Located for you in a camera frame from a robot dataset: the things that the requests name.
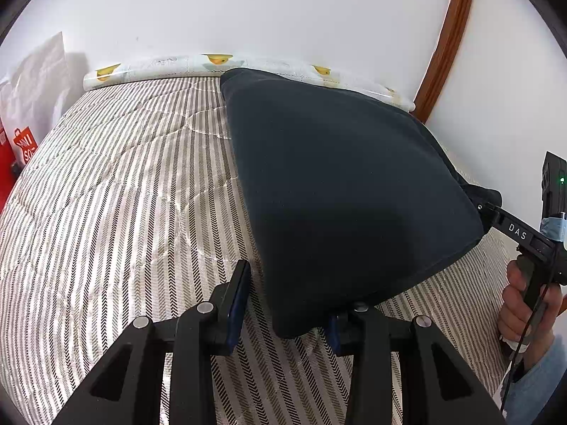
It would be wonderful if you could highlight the white paper bag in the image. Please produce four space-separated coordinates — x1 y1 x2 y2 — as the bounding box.
0 31 72 151

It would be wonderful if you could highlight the white duck-print pillow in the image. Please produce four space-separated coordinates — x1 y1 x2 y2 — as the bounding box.
83 53 418 113

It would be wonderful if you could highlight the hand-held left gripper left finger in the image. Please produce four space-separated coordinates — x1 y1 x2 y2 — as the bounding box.
53 259 252 425

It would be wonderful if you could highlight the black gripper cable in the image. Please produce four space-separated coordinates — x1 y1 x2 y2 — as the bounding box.
500 268 560 413

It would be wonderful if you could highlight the person's right hand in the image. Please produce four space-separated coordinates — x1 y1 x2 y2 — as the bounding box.
496 259 563 366

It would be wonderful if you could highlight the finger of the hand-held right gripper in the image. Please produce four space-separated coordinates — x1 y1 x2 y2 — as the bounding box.
476 200 501 223

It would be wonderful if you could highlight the striped bed cover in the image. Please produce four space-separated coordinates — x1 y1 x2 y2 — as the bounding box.
0 75 524 425

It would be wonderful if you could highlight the red shopping bag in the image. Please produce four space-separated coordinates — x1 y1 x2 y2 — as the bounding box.
0 117 38 213

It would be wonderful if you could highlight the person's right forearm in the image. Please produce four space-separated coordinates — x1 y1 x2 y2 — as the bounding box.
504 335 567 425

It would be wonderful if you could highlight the dark navy sweater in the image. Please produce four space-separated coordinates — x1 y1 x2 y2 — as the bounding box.
219 67 503 341

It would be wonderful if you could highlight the brown wooden door frame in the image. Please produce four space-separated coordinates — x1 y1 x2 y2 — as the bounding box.
414 0 478 125

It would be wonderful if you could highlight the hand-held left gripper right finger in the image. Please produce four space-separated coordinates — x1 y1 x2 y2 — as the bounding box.
325 301 508 425

